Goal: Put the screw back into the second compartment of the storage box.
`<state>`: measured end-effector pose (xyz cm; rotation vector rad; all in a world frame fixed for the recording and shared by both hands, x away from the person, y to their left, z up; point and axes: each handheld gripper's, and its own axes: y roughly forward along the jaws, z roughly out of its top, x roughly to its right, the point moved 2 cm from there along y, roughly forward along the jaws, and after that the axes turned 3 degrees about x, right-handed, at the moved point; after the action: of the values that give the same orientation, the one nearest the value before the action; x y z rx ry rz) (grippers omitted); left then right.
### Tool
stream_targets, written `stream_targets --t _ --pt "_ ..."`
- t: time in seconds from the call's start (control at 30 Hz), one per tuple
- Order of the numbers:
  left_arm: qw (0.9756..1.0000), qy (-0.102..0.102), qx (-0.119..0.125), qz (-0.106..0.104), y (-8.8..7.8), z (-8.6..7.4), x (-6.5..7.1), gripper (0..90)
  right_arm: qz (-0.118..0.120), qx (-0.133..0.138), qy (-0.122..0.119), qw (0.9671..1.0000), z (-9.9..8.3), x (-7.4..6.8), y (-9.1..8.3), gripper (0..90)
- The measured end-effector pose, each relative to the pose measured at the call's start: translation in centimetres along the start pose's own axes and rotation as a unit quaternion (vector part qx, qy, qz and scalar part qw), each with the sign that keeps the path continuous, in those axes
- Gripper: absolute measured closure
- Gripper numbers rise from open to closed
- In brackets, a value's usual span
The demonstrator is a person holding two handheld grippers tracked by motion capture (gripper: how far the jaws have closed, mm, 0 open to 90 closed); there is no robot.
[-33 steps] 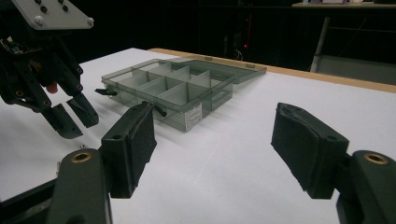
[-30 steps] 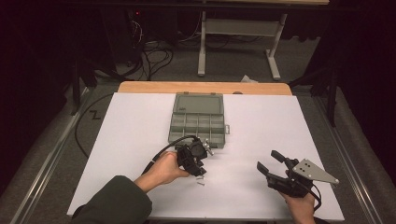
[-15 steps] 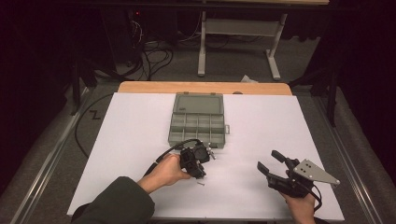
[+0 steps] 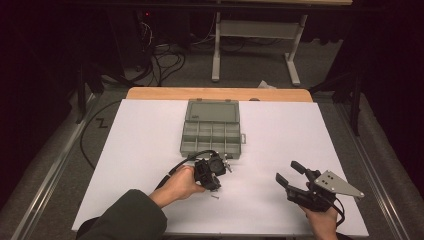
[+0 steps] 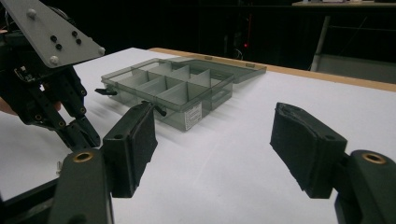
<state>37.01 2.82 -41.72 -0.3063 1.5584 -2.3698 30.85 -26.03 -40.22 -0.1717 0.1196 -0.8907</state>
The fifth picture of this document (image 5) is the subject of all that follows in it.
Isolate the light wooden desk top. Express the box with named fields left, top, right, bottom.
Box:
left=291, top=0, right=396, bottom=7

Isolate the grey transparent compartment box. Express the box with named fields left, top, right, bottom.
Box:
left=94, top=56, right=268, bottom=133

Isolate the wooden table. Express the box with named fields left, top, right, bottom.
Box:
left=148, top=47, right=396, bottom=92

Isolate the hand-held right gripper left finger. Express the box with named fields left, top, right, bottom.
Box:
left=103, top=101, right=159, bottom=199

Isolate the white metal desk frame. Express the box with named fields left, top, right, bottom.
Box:
left=309, top=15, right=396, bottom=85

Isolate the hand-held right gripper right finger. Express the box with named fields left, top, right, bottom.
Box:
left=269, top=102, right=348, bottom=200

